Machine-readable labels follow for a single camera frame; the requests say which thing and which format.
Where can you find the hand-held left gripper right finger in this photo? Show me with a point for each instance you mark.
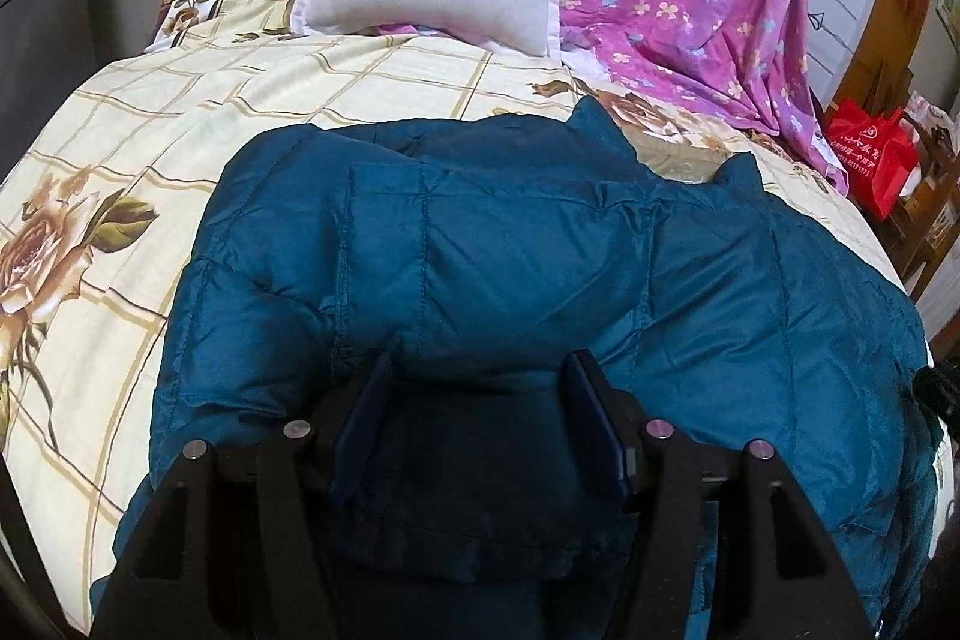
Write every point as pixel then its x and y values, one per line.
pixel 592 430

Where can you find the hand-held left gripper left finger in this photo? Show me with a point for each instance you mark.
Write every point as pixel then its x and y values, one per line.
pixel 361 430

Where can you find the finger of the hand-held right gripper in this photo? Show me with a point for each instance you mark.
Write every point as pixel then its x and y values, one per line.
pixel 941 400

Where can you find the blue puffer jacket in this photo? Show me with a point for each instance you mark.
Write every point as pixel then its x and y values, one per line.
pixel 525 250

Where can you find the wooden chair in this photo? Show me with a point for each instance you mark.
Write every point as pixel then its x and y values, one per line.
pixel 926 190

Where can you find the red shopping bag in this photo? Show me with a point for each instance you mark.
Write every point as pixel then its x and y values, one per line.
pixel 876 156

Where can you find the cream floral bed sheet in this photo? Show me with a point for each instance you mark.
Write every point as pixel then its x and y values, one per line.
pixel 150 175

